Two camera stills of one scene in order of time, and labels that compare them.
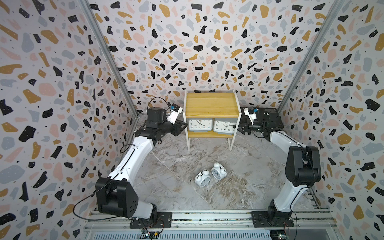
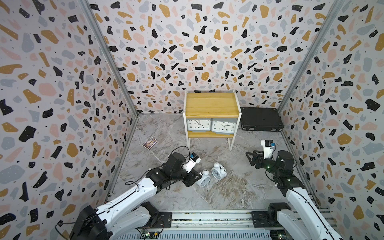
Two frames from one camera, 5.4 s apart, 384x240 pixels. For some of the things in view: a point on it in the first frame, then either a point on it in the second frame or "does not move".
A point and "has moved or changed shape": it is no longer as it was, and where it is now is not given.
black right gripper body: [257, 127] -> [268, 164]
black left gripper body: [165, 127] -> [187, 178]
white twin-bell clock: [202, 178] does not move
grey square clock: [223, 127] has moved or changed shape
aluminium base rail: [309, 224] does not move
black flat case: [269, 118] does not move
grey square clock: [200, 125] does not move
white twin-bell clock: [218, 171] does not move
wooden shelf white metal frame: [223, 105] does not move
